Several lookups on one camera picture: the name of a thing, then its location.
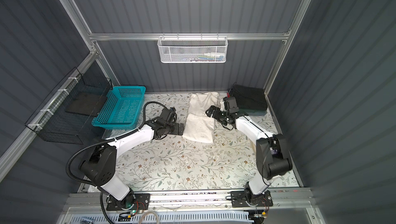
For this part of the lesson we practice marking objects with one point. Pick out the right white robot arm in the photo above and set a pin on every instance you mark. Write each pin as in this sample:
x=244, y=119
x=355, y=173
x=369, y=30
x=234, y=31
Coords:
x=272, y=155

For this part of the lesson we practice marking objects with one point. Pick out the items in mesh basket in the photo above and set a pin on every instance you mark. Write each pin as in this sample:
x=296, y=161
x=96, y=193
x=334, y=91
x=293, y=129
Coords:
x=203, y=58

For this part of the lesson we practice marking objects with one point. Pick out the black wire wall basket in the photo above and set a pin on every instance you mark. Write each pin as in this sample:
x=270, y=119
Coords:
x=67, y=116

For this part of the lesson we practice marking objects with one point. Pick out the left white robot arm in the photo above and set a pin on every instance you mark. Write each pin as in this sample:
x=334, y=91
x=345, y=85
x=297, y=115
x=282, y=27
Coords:
x=100, y=164

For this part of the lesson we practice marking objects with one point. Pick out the teal plastic laundry basket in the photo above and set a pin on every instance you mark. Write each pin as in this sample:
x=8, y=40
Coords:
x=122, y=108

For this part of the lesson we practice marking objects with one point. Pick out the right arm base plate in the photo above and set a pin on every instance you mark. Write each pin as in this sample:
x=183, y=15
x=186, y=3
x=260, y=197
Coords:
x=243, y=199

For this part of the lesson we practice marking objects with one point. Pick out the white vented cable duct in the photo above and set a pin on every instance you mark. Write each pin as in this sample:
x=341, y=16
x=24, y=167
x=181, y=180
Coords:
x=172, y=218

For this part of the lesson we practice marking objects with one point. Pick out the folded dark t shirt stack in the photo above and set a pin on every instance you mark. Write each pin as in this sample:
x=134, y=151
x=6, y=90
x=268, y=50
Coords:
x=249, y=100

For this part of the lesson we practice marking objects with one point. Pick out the aluminium frame rail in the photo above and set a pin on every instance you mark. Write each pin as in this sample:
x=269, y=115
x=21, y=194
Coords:
x=189, y=36

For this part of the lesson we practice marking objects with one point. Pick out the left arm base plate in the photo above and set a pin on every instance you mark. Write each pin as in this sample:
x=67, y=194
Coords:
x=132, y=202

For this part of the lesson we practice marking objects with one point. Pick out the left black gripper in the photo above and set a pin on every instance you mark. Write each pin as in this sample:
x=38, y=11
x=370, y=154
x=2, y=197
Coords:
x=176, y=131

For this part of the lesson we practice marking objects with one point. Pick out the white mesh wall basket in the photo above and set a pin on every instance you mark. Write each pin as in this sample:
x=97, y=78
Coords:
x=170, y=51

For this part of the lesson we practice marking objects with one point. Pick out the white t shirt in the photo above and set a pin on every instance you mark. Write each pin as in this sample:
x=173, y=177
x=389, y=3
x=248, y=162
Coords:
x=199, y=127

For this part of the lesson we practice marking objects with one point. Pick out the black pad in wire basket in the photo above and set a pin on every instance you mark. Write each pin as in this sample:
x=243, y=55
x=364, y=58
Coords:
x=86, y=104

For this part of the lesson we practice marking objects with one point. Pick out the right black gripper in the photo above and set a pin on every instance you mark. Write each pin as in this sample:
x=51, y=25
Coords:
x=212, y=109

